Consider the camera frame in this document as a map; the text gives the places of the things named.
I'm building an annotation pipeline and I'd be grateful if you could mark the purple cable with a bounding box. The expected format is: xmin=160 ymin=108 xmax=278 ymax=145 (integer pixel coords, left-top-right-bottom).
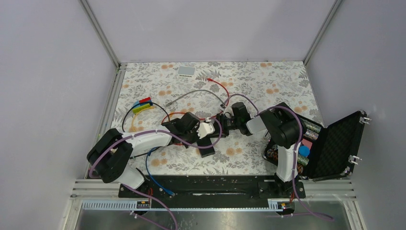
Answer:
xmin=89 ymin=117 xmax=223 ymax=230
xmin=222 ymin=93 xmax=334 ymax=221

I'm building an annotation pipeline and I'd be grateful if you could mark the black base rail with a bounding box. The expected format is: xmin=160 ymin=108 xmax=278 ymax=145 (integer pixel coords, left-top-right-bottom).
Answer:
xmin=138 ymin=175 xmax=293 ymax=208

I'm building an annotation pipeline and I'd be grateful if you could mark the black cable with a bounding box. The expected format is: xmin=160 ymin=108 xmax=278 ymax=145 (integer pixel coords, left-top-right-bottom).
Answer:
xmin=121 ymin=101 xmax=172 ymax=158

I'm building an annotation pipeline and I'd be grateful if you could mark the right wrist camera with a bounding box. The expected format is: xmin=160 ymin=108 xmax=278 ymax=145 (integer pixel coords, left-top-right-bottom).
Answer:
xmin=220 ymin=104 xmax=233 ymax=117

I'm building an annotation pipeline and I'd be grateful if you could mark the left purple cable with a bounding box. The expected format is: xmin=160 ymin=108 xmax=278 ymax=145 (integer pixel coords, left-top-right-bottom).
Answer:
xmin=89 ymin=117 xmax=223 ymax=230

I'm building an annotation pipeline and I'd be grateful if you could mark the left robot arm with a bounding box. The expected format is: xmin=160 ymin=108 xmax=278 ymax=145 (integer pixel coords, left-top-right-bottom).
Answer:
xmin=87 ymin=112 xmax=200 ymax=197

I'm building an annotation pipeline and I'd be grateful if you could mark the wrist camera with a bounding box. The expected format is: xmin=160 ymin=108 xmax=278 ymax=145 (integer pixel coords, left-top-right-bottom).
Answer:
xmin=197 ymin=122 xmax=215 ymax=139
xmin=220 ymin=104 xmax=233 ymax=117

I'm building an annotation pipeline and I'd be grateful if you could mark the floral table mat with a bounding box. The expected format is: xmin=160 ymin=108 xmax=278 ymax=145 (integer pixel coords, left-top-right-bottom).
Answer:
xmin=111 ymin=61 xmax=323 ymax=175

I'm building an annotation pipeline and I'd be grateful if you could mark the yellow cable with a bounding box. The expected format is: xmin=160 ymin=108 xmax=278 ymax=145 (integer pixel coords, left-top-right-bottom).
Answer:
xmin=128 ymin=106 xmax=156 ymax=132

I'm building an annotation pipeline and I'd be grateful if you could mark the grey ethernet cable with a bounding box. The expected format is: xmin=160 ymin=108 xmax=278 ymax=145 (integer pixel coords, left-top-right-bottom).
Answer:
xmin=165 ymin=90 xmax=226 ymax=108

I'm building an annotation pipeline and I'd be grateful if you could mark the white small switch box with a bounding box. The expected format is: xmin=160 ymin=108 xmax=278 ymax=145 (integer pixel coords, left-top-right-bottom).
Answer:
xmin=177 ymin=66 xmax=196 ymax=77

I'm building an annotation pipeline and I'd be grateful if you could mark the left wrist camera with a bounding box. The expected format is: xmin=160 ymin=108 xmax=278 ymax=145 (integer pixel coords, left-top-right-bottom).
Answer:
xmin=197 ymin=122 xmax=215 ymax=139

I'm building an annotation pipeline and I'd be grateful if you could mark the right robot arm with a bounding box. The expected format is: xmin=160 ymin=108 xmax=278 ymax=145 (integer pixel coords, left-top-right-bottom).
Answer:
xmin=208 ymin=102 xmax=306 ymax=197

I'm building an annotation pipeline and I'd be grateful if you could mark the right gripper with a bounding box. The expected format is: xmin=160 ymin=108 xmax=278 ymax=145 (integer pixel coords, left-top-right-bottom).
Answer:
xmin=208 ymin=114 xmax=240 ymax=139

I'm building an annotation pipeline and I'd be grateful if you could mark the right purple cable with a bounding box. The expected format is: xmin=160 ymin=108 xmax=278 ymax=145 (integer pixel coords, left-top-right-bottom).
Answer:
xmin=222 ymin=93 xmax=334 ymax=221

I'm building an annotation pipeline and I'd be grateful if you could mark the black network switch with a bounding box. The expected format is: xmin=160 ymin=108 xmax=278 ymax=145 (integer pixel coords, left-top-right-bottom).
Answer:
xmin=196 ymin=137 xmax=215 ymax=158

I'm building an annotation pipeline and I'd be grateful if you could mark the blue ethernet cable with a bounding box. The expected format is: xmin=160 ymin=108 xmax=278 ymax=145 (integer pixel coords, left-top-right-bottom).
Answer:
xmin=145 ymin=146 xmax=176 ymax=196

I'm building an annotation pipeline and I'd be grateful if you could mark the colourful toy brick stack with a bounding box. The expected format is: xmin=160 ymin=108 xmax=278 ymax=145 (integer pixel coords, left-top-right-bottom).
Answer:
xmin=132 ymin=97 xmax=152 ymax=114

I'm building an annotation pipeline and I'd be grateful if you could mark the black case with chips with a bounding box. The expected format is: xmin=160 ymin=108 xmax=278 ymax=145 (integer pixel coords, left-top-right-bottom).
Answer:
xmin=265 ymin=111 xmax=368 ymax=181

